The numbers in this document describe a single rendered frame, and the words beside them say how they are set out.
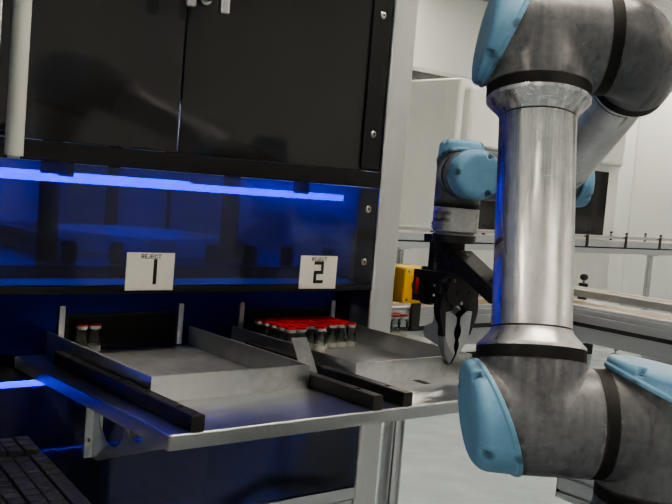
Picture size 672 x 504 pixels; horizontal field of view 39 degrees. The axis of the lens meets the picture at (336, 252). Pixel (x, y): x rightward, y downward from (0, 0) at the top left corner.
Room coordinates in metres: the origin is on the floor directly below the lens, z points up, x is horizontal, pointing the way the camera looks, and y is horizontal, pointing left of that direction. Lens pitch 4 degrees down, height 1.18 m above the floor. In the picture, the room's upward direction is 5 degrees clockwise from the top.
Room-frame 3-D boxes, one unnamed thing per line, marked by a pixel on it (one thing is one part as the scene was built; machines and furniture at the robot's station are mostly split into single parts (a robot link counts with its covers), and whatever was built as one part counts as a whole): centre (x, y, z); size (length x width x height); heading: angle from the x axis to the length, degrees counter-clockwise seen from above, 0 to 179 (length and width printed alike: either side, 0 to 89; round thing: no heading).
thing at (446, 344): (1.53, -0.18, 0.95); 0.06 x 0.03 x 0.09; 40
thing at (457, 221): (1.54, -0.19, 1.14); 0.08 x 0.08 x 0.05
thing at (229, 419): (1.46, 0.06, 0.87); 0.70 x 0.48 x 0.02; 130
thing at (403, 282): (1.87, -0.14, 1.00); 0.08 x 0.07 x 0.07; 40
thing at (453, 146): (1.53, -0.19, 1.21); 0.09 x 0.08 x 0.11; 3
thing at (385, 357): (1.61, -0.03, 0.90); 0.34 x 0.26 x 0.04; 40
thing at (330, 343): (1.68, 0.02, 0.90); 0.18 x 0.02 x 0.05; 130
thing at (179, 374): (1.41, 0.23, 0.90); 0.34 x 0.26 x 0.04; 40
